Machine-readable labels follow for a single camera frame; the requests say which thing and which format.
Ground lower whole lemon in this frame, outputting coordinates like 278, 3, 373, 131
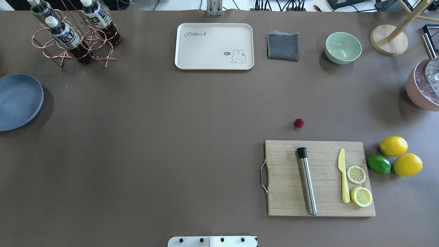
393, 153, 423, 177

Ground wooden stand with round base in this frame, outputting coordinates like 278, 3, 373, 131
370, 0, 439, 56

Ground left tea bottle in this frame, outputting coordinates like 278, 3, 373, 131
27, 0, 63, 26

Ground tea bottle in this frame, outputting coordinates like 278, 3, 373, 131
45, 16, 94, 64
81, 0, 122, 46
27, 0, 63, 26

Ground whole lemon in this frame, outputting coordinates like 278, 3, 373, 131
393, 153, 423, 177
379, 136, 408, 156

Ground green bowl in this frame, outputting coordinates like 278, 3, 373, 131
325, 32, 362, 64

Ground pink bowl with ice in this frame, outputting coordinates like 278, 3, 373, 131
406, 59, 439, 111

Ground yellow plastic knife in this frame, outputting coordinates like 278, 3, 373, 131
337, 148, 350, 203

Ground right tea bottle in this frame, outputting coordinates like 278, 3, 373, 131
81, 0, 122, 46

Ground upper whole lemon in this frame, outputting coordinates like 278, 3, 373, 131
379, 136, 408, 156

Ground lower lemon half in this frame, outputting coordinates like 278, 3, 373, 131
350, 187, 373, 207

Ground steel muddler black tip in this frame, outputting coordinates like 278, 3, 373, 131
297, 147, 317, 216

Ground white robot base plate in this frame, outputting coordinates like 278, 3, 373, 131
167, 235, 258, 247

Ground red strawberry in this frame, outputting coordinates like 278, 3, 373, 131
294, 118, 305, 128

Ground upper lemon slice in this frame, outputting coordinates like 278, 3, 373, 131
346, 165, 366, 184

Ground metal scoop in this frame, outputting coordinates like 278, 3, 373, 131
422, 33, 439, 96

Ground front tea bottle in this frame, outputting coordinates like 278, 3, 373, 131
45, 16, 94, 64

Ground copper wire bottle rack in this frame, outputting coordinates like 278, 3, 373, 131
32, 0, 118, 67

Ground green lime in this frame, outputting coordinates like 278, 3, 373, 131
367, 155, 392, 175

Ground cream rabbit tray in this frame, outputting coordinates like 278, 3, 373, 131
174, 23, 254, 70

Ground grey folded cloth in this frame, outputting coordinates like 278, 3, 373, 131
266, 30, 300, 61

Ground blue plate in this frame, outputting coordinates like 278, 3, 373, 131
0, 74, 44, 131

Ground aluminium frame post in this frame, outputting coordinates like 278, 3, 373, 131
206, 0, 223, 16

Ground wooden cutting board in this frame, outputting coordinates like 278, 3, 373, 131
265, 140, 375, 217

